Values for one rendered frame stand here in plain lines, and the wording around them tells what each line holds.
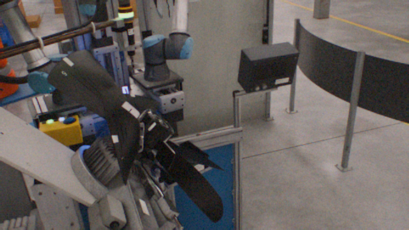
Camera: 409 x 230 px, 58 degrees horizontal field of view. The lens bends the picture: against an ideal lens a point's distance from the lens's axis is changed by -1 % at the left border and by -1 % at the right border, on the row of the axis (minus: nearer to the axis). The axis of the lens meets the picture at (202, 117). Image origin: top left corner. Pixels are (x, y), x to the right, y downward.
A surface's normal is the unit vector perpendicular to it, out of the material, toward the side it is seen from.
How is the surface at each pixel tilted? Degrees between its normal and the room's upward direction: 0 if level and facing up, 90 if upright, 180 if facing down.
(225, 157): 90
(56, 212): 90
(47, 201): 90
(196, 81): 90
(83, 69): 47
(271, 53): 15
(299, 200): 0
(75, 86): 54
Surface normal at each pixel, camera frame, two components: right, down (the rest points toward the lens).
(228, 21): 0.34, 0.43
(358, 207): -0.05, -0.89
